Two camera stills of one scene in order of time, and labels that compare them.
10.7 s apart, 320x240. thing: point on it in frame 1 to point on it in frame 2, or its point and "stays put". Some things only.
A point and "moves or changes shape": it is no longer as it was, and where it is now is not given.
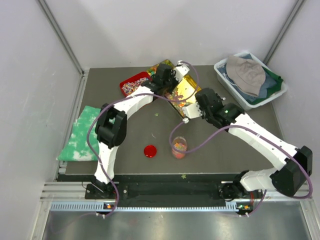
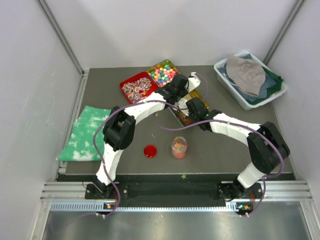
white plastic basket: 251,82 stays put
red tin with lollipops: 129,85 stays put
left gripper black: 176,82 to 185,90
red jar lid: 150,151 stays put
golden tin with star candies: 183,93 moves or changes shape
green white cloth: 78,148 stays put
